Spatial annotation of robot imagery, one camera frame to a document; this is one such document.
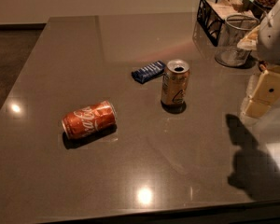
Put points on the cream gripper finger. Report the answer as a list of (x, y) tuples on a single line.
[(262, 92)]

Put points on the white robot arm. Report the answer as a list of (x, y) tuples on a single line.
[(268, 43)]

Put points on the red coke can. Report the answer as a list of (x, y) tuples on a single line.
[(88, 120)]

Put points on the clear glass jar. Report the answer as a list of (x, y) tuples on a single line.
[(235, 28)]

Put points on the blue snack bar wrapper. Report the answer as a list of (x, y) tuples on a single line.
[(149, 72)]

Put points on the black wire basket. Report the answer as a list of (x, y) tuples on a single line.
[(211, 15)]

